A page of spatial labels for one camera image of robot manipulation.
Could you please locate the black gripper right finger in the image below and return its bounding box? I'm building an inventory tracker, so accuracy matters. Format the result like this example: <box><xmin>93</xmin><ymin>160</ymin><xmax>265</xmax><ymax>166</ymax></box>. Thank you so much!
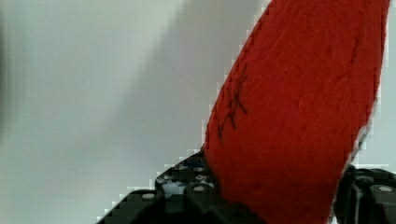
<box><xmin>333</xmin><ymin>165</ymin><xmax>396</xmax><ymax>224</ymax></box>

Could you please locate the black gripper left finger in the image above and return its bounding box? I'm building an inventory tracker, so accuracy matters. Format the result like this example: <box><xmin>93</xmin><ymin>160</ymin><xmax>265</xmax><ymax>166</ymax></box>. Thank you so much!
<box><xmin>97</xmin><ymin>150</ymin><xmax>265</xmax><ymax>224</ymax></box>

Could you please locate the red felt ketchup bottle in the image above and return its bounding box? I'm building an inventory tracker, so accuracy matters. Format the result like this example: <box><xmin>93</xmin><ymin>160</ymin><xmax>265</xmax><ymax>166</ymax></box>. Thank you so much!
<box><xmin>205</xmin><ymin>0</ymin><xmax>391</xmax><ymax>224</ymax></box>

